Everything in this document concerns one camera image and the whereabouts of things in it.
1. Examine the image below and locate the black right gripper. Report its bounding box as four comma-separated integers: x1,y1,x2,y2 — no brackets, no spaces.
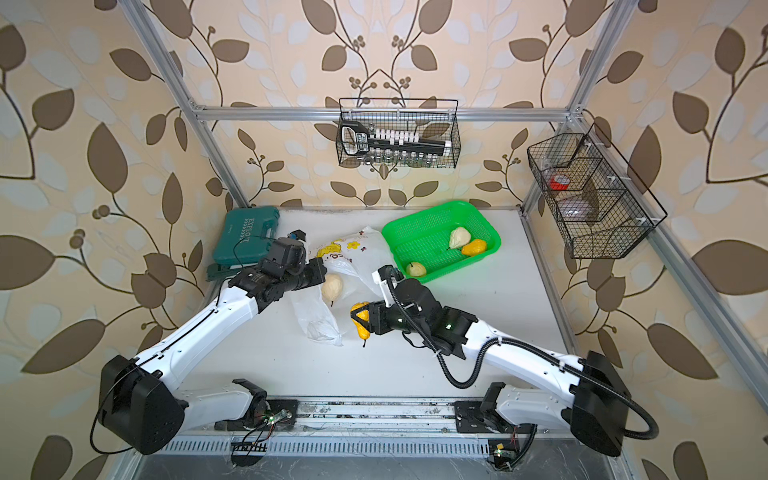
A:
354,297,431,336

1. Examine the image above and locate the yellow pear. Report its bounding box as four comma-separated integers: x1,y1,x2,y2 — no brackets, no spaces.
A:
350,302,371,346

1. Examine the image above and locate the pale white pear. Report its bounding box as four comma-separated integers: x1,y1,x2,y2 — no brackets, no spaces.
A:
321,274,344,307

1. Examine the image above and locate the white printed plastic bag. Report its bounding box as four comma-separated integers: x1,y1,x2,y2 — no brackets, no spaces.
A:
291,227,394,346

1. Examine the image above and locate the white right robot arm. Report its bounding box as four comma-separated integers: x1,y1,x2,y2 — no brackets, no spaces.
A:
350,279,631,457

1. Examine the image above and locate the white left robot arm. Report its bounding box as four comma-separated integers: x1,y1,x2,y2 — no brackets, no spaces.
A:
92,230,327,455

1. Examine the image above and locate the green plastic tool case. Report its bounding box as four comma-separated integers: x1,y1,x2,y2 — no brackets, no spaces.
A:
212,206,280,267

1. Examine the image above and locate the yellow-green pear in basket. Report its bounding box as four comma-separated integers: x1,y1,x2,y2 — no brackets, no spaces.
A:
406,262,427,278

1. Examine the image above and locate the green plastic basket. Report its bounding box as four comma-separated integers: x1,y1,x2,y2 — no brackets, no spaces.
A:
381,201,501,283

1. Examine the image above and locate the pale pear at back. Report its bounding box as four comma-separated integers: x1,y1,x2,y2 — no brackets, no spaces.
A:
449,227,472,249

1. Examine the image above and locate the yellow-brown pear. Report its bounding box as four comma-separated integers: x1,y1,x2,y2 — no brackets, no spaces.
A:
461,239,487,257

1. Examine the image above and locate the red tape roll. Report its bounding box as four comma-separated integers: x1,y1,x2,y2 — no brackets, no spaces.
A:
548,174,571,192

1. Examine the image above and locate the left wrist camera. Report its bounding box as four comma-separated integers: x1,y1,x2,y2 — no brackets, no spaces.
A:
288,229,306,242

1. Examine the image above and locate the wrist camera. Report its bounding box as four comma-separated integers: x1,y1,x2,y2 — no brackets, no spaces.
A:
288,229,306,242
372,265,404,285

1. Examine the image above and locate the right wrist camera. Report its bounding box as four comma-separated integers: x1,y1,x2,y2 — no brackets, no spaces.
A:
372,265,404,285

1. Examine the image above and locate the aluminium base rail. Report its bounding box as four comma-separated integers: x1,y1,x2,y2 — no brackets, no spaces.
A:
159,398,533,460

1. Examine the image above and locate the black wire basket back wall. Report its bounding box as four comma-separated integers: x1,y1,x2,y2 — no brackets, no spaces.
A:
335,96,462,169

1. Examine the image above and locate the black wire basket wall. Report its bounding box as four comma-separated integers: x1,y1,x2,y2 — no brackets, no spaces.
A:
527,124,667,260
335,96,462,169

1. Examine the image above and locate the black wire basket right wall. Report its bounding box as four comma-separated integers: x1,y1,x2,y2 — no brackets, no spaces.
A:
527,124,667,260

